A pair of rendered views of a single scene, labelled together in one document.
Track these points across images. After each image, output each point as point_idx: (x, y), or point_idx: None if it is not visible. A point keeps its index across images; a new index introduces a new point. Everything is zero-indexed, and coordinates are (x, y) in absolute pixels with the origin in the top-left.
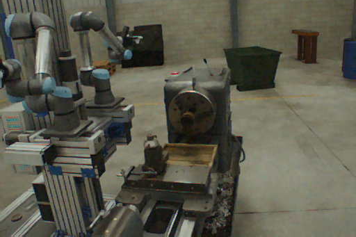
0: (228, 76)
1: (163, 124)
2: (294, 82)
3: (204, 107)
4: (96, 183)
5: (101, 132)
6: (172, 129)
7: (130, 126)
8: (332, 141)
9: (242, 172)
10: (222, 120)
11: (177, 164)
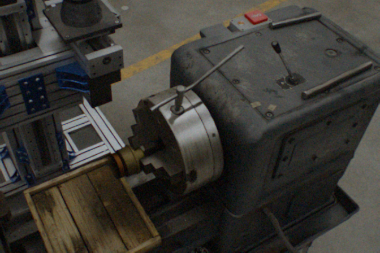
0: (333, 106)
1: (363, 34)
2: None
3: (176, 158)
4: (46, 128)
5: None
6: None
7: (112, 80)
8: None
9: (367, 240)
10: (234, 192)
11: (57, 225)
